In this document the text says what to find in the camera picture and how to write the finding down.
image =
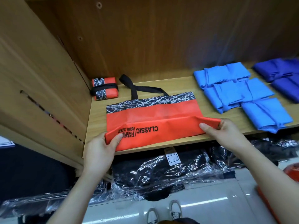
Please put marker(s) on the person's right hand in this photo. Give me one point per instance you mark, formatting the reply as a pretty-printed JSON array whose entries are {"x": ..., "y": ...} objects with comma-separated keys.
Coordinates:
[{"x": 229, "y": 135}]

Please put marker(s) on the person's left hand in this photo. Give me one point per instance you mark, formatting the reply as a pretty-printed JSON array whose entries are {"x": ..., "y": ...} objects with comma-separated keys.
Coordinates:
[{"x": 98, "y": 156}]

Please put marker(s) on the light blue non-woven bag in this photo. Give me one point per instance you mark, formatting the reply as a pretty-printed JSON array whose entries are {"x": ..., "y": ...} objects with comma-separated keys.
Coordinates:
[
  {"x": 266, "y": 115},
  {"x": 212, "y": 77},
  {"x": 260, "y": 88},
  {"x": 226, "y": 96},
  {"x": 239, "y": 71}
]

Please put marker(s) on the red bag with black lettering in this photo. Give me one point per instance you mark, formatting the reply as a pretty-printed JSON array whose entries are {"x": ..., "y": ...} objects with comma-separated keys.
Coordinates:
[{"x": 159, "y": 121}]

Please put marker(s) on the red shopping basket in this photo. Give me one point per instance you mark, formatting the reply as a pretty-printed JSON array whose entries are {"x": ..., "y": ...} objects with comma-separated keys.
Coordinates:
[{"x": 280, "y": 198}]

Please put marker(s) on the wooden shelf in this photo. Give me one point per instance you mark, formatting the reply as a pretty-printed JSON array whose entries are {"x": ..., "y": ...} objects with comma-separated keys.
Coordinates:
[{"x": 163, "y": 35}]

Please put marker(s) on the person's right forearm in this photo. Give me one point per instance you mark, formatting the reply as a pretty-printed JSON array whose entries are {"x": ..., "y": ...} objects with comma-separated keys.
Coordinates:
[{"x": 273, "y": 184}]

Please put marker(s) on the person's left forearm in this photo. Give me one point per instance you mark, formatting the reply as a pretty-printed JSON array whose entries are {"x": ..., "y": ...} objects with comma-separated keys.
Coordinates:
[{"x": 70, "y": 203}]

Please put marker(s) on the person's right shoe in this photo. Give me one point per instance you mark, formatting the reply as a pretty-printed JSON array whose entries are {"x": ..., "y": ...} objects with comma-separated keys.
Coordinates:
[{"x": 175, "y": 210}]

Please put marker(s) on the person's right leg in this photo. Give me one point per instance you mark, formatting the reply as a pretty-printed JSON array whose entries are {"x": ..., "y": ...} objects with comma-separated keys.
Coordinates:
[{"x": 180, "y": 221}]

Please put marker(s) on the black plastic-wrapped bag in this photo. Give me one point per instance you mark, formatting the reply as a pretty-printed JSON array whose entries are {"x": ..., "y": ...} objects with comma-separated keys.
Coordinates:
[
  {"x": 266, "y": 154},
  {"x": 42, "y": 203}
]

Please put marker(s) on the black wrapped bag with tag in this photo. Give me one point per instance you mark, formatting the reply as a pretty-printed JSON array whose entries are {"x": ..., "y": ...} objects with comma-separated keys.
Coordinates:
[{"x": 145, "y": 175}]

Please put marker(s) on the white paper tag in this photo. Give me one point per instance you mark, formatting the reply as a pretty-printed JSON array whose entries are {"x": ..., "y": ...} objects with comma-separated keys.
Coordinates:
[{"x": 173, "y": 157}]

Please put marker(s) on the white blue-edged label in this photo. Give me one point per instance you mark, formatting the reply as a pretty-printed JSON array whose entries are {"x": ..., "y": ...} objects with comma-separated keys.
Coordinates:
[{"x": 6, "y": 142}]

